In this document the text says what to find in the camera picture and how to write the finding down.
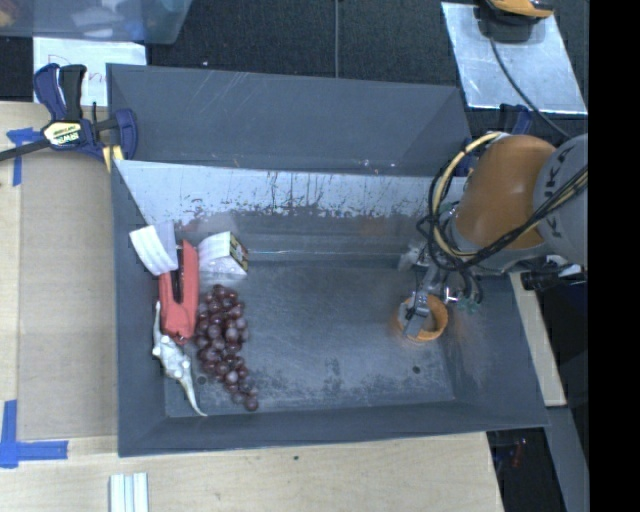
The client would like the orange cup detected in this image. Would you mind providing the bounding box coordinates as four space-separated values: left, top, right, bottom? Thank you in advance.
395 293 450 344

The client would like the grey metal bin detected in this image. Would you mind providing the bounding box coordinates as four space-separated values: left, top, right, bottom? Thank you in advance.
105 62 551 459

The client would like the dark red grape bunch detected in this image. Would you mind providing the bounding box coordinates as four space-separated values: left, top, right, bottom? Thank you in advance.
193 283 261 413

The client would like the white box with yellow print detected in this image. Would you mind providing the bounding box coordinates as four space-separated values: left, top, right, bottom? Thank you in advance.
196 230 251 276

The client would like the white spiky shell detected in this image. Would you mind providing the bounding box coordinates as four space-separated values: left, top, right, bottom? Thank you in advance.
151 299 209 418

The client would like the white ribbed cloth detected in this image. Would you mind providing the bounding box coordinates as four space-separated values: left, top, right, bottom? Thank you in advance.
128 222 180 277

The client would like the pale brown flat board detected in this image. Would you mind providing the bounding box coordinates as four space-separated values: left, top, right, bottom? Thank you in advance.
16 149 121 442

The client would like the black cylinder on white bracket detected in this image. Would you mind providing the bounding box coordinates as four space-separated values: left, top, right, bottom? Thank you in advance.
519 255 587 293

